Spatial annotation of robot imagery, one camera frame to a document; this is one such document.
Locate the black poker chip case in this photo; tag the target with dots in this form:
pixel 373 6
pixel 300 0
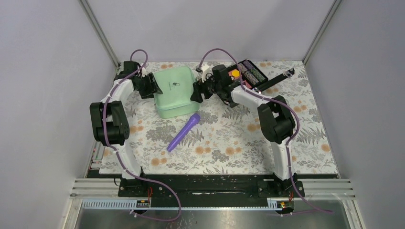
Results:
pixel 247 82

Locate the white slotted cable duct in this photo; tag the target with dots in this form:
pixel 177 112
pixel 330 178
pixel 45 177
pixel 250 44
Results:
pixel 135 205

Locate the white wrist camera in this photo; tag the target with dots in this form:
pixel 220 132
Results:
pixel 202 71
pixel 143 73

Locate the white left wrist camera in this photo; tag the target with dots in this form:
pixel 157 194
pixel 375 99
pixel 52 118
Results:
pixel 143 73

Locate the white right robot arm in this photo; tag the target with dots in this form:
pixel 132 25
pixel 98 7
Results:
pixel 276 123

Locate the purple flashlight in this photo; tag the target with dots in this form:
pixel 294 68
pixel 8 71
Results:
pixel 193 121

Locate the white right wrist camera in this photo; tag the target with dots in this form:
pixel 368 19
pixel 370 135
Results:
pixel 202 71

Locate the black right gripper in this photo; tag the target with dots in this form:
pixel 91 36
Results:
pixel 198 88

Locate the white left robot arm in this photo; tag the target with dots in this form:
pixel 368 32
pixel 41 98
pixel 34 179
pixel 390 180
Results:
pixel 108 117

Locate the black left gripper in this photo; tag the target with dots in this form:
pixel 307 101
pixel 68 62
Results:
pixel 153 87

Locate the mint green medicine kit case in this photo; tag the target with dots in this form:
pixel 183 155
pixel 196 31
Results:
pixel 177 87

